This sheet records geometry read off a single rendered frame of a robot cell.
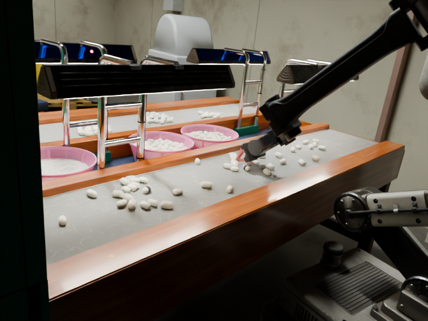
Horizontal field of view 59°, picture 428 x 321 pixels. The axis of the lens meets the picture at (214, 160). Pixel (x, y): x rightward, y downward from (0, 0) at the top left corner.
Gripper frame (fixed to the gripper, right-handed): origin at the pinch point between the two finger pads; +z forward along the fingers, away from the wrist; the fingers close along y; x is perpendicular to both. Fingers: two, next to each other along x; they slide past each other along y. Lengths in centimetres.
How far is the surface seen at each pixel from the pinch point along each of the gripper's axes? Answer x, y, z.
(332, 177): 20.7, -15.4, -24.2
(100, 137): -20, 49, 5
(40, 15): -400, -173, 417
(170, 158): -8.8, 23.7, 8.8
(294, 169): 12.3, -14.7, -11.2
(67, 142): -28, 49, 29
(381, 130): 6, -185, 19
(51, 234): 6, 76, -5
